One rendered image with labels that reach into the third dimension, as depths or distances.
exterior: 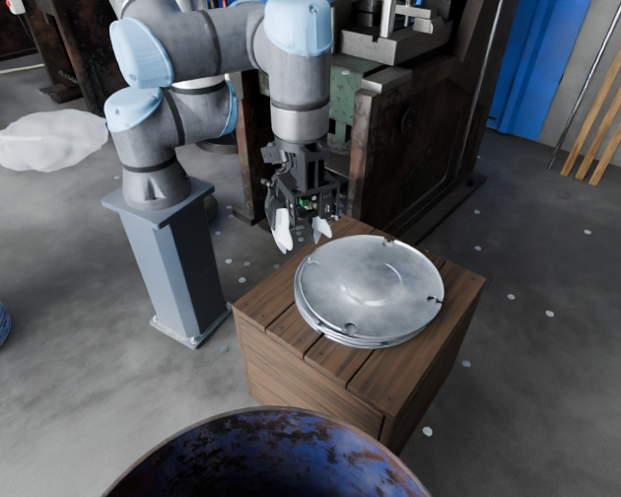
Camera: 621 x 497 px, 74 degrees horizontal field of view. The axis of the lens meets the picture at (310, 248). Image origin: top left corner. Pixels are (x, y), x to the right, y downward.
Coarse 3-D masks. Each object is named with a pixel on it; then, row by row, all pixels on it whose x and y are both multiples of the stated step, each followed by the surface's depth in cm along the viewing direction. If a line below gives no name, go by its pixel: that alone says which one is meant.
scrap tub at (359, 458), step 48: (192, 432) 52; (240, 432) 56; (288, 432) 57; (336, 432) 53; (144, 480) 50; (192, 480) 58; (240, 480) 64; (288, 480) 66; (336, 480) 62; (384, 480) 52
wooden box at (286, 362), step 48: (288, 288) 87; (480, 288) 87; (240, 336) 90; (288, 336) 78; (432, 336) 78; (288, 384) 86; (336, 384) 73; (384, 384) 70; (432, 384) 88; (384, 432) 71
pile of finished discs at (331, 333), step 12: (300, 264) 89; (312, 264) 90; (300, 276) 87; (300, 288) 84; (300, 300) 82; (432, 300) 82; (300, 312) 82; (312, 324) 79; (324, 324) 78; (348, 324) 77; (336, 336) 76; (348, 336) 74; (408, 336) 76; (372, 348) 75
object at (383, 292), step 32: (320, 256) 90; (352, 256) 90; (384, 256) 90; (416, 256) 90; (320, 288) 83; (352, 288) 82; (384, 288) 82; (416, 288) 83; (352, 320) 77; (384, 320) 77; (416, 320) 77
